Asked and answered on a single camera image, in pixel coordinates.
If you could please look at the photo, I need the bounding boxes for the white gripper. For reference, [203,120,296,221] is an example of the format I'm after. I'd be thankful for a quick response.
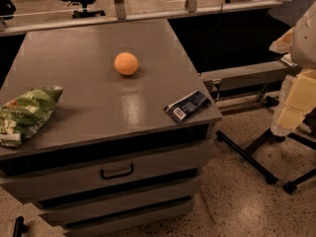
[270,28,316,136]

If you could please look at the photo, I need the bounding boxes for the blue rxbar blueberry wrapper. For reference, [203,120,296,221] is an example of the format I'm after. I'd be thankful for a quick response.
[164,90,211,123]

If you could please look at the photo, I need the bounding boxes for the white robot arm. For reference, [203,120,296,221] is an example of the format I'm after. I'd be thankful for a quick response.
[269,0,316,136]

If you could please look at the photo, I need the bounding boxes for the black stand base legs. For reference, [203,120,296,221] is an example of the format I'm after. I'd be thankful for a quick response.
[215,96,316,195]

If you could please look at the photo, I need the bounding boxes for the orange fruit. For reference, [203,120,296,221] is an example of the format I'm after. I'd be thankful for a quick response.
[115,52,138,76]

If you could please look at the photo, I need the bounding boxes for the grey drawer cabinet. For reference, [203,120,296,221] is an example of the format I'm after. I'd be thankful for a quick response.
[0,20,221,237]

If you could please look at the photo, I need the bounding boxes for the green chip bag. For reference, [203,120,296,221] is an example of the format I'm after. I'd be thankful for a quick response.
[0,86,63,148]

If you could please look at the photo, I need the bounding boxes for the black cylinder on floor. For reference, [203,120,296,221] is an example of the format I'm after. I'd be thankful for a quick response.
[13,216,27,237]

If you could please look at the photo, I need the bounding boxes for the black drawer handle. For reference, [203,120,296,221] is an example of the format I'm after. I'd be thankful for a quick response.
[100,164,134,180]

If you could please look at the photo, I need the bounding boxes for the grey metal railing frame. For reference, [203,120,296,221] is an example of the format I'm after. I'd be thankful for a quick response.
[0,0,291,36]

